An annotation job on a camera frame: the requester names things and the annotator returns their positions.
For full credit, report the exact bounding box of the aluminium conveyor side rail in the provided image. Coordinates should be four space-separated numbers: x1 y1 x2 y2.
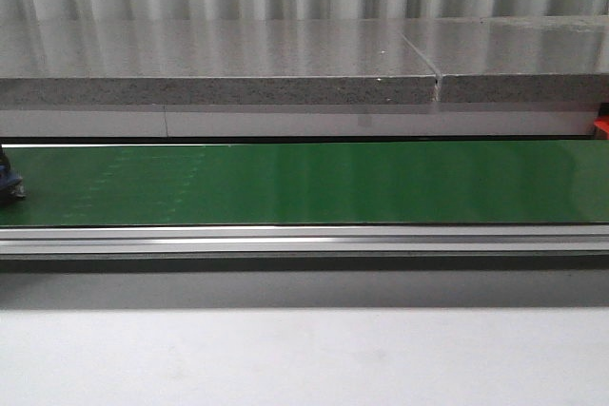
1 224 608 261

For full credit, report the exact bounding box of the red push button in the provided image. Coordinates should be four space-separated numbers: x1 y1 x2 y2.
0 148 26 205

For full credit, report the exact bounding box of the red plastic tray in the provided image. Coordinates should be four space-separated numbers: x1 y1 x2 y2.
593 115 609 140

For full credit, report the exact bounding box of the grey stone counter slab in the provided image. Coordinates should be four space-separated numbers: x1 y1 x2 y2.
1 20 436 108

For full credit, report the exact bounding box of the green conveyor belt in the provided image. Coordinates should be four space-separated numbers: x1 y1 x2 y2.
1 140 608 226

